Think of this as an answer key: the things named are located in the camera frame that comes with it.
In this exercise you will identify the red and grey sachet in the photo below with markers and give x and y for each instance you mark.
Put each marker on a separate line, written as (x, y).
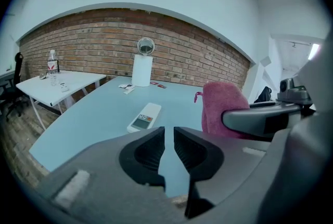
(162, 86)

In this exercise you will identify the round silver tin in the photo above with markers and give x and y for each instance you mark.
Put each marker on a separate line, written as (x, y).
(43, 76)

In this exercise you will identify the white electric kettle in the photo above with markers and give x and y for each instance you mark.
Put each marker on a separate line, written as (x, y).
(141, 72)

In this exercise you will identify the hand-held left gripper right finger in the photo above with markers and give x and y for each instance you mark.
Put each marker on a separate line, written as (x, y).
(234, 165)

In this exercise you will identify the white printed sachet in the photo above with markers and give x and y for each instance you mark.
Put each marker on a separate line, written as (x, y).
(125, 85)

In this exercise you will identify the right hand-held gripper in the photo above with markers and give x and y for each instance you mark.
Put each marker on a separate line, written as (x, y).
(294, 93)

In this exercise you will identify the pink cloth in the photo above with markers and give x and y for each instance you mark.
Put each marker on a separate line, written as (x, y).
(221, 98)

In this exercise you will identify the black office chair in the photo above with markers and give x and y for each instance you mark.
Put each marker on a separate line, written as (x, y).
(15, 87)

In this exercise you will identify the black chair with jacket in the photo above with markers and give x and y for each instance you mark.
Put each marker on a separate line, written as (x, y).
(264, 94)

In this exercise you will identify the white stick packet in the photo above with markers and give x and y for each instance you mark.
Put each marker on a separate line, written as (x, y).
(129, 90)

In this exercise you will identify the white side table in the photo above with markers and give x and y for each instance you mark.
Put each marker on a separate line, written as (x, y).
(75, 82)

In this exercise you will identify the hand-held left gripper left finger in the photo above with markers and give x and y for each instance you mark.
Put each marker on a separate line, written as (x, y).
(104, 178)

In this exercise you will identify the clear plastic cup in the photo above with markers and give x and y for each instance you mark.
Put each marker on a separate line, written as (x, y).
(53, 80)

